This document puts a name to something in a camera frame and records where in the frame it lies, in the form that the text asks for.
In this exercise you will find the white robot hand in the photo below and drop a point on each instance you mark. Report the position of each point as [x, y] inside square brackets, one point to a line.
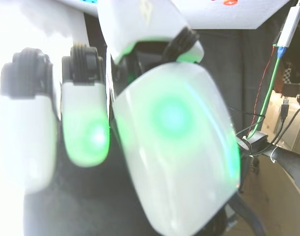
[169, 147]

